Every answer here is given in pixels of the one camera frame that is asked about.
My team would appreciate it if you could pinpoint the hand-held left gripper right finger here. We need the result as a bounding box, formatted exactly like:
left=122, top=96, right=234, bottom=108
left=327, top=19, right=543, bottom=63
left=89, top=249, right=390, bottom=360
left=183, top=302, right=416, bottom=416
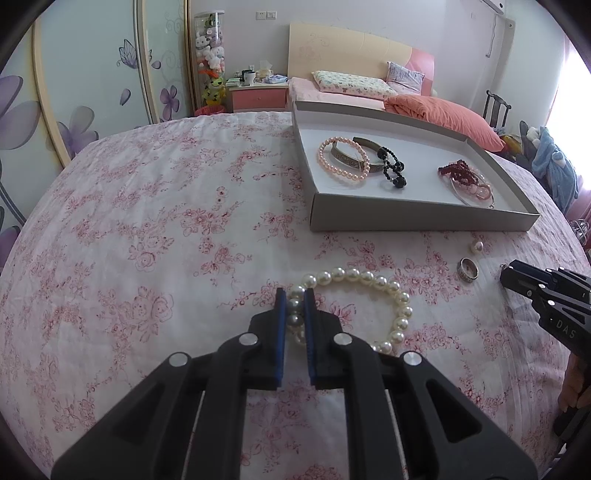
left=304, top=288, right=539, bottom=480

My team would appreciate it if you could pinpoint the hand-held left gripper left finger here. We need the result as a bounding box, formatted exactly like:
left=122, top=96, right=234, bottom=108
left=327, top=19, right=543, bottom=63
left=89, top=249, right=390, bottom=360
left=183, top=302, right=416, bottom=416
left=51, top=287, right=289, bottom=480

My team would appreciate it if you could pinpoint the floral print pillow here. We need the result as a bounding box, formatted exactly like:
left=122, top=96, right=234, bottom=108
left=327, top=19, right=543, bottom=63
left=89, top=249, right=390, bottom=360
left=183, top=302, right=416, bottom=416
left=311, top=70, right=392, bottom=99

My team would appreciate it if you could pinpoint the white pearl necklace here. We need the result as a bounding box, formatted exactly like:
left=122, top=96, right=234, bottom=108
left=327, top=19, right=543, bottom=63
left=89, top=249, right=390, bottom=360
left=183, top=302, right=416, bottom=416
left=285, top=267, right=413, bottom=356

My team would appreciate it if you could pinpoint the cream and pink headboard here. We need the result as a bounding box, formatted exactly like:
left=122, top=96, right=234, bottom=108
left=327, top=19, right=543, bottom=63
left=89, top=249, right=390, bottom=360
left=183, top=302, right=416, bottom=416
left=288, top=23, right=435, bottom=97

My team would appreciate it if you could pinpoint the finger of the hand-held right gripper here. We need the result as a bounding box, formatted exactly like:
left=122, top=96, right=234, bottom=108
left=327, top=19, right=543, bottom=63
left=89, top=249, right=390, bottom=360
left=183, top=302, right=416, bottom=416
left=551, top=268, right=591, bottom=306
left=500, top=260, right=556, bottom=299

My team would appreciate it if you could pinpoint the floral sliding door wardrobe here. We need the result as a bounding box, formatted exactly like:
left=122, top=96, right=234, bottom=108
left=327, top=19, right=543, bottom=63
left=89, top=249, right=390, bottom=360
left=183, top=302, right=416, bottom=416
left=0, top=0, right=199, bottom=264

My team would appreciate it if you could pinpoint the grey cardboard box tray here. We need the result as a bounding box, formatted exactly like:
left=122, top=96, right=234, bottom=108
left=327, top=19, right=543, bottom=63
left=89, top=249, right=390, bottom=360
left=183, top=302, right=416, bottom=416
left=291, top=100, right=541, bottom=232

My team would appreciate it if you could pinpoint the wide silver cuff bangle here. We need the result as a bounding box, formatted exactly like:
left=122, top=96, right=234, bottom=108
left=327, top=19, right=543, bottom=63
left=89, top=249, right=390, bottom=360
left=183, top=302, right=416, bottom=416
left=330, top=137, right=393, bottom=173

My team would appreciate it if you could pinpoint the pink curtain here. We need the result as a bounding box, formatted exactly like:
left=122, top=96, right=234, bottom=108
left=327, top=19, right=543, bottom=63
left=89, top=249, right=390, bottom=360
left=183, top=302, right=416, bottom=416
left=547, top=32, right=591, bottom=232

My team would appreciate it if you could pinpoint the thin silver bangle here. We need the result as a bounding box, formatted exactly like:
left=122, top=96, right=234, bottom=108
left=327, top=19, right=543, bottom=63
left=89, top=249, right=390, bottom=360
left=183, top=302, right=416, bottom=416
left=450, top=170, right=498, bottom=210

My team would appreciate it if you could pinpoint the person's right hand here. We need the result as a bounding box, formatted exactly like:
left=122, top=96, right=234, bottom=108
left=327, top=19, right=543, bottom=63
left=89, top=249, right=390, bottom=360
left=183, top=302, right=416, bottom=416
left=560, top=354, right=591, bottom=411

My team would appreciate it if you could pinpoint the pink pearl bracelet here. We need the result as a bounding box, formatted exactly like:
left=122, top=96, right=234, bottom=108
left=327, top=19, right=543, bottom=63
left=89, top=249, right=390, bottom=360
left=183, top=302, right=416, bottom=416
left=317, top=137, right=371, bottom=182

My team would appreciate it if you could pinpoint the clear plush toy display tube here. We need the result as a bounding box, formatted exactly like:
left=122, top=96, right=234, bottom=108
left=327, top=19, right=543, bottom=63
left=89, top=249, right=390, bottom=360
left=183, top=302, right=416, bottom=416
left=194, top=11, right=228, bottom=112

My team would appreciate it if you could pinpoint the orange duvet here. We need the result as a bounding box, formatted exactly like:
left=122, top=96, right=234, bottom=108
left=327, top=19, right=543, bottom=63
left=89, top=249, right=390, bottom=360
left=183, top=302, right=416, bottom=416
left=384, top=93, right=506, bottom=153

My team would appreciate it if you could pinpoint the purple print pillow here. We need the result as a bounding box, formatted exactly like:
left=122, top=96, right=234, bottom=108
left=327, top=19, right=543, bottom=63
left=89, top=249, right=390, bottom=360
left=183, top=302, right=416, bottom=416
left=385, top=61, right=426, bottom=96

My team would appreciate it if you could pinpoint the dark wooden chair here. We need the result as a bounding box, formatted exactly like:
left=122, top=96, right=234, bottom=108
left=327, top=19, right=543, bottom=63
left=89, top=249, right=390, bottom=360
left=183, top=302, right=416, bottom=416
left=484, top=90, right=512, bottom=131

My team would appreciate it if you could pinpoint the pink and cream nightstand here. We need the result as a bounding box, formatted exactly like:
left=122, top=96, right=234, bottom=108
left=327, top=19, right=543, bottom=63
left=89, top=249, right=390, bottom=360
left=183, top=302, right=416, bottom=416
left=229, top=78, right=291, bottom=113

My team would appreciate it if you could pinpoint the pink crystal bead bracelet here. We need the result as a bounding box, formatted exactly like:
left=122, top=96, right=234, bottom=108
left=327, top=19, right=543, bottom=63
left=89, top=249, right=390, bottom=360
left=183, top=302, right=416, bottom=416
left=455, top=176, right=493, bottom=200

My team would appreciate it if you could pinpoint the blue plush toy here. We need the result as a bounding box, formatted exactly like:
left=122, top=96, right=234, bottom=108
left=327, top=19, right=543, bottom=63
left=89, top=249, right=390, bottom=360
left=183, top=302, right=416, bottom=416
left=531, top=127, right=581, bottom=214

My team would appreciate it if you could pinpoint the dark red bead bracelet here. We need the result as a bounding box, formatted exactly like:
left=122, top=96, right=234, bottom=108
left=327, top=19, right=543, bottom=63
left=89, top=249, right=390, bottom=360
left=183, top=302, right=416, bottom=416
left=438, top=159, right=482, bottom=185

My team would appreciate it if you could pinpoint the black bead bracelet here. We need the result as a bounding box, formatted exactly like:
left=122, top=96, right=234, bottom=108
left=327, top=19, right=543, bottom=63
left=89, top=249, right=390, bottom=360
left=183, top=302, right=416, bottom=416
left=376, top=146, right=408, bottom=190

